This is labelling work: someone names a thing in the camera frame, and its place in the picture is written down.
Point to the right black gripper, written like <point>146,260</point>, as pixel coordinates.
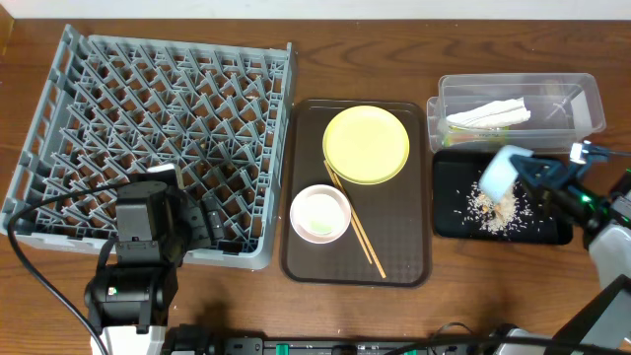
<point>550,177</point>

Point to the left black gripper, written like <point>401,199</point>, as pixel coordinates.
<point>212,225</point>

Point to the light blue bowl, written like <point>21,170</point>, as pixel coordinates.
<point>500,174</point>

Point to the rice food scraps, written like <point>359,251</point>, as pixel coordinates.
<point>498,219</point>

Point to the white paper napkin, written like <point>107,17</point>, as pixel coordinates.
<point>495,115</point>

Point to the green orange snack wrapper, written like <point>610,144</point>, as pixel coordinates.
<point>455,135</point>

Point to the pink bowl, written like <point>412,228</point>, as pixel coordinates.
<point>320,214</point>

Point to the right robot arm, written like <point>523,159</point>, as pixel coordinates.
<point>605,320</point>

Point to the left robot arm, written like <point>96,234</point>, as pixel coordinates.
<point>157,223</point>

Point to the black waste tray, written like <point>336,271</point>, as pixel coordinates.
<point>453,174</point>

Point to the clear plastic waste bin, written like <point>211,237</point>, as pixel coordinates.
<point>565,108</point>

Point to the grey plastic dish rack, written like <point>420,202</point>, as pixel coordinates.
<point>112,107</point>

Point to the brown serving tray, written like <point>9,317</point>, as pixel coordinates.
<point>396,214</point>

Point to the yellow round plate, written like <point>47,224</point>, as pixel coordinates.
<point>366,145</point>

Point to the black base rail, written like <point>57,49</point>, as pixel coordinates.
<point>197,340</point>

